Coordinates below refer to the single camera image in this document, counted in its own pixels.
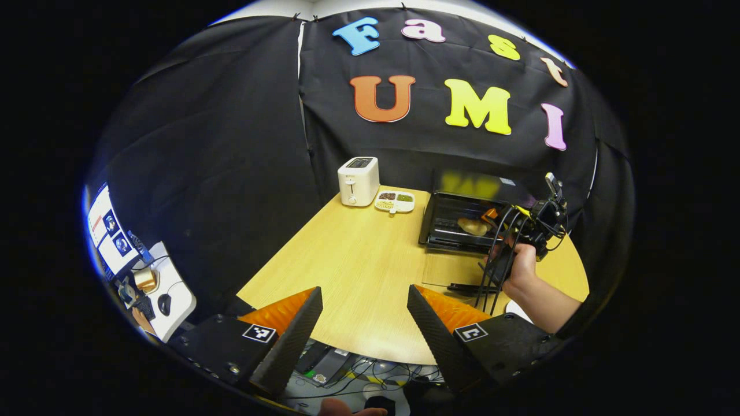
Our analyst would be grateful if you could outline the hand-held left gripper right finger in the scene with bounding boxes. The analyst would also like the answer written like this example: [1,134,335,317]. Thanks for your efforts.
[407,284,564,393]

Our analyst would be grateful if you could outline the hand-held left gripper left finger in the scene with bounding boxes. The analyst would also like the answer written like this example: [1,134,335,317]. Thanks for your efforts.
[168,286,323,399]

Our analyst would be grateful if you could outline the golden croissant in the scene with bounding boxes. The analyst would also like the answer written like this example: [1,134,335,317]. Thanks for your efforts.
[457,217,490,237]

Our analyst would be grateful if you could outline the black electric oven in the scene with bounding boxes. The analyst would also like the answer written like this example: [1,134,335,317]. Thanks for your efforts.
[419,169,539,295]

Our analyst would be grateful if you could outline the white plate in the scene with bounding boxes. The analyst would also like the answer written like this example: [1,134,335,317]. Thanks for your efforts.
[506,300,534,324]

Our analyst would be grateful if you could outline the white divided snack tray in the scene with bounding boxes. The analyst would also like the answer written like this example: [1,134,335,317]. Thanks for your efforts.
[374,190,416,215]

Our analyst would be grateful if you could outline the white desk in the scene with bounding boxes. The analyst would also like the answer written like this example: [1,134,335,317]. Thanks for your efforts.
[119,242,197,343]

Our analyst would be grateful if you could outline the white toaster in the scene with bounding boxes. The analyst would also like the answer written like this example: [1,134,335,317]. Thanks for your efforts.
[338,157,380,207]

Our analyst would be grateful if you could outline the black keyboard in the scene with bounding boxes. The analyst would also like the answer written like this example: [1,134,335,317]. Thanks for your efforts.
[129,292,157,322]

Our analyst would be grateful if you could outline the copper cup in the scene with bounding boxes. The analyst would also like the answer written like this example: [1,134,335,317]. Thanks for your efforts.
[134,269,158,295]

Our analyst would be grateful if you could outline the black backdrop cloth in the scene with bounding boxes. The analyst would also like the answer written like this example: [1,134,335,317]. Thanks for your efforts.
[87,7,634,341]

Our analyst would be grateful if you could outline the computer monitor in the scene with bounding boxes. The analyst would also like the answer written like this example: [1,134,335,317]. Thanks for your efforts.
[86,184,143,281]

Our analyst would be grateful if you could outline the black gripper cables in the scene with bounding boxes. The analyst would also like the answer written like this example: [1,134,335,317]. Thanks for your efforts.
[474,205,524,316]

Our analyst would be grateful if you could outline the tangle of black cables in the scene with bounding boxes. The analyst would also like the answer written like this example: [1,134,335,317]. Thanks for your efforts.
[341,357,447,400]

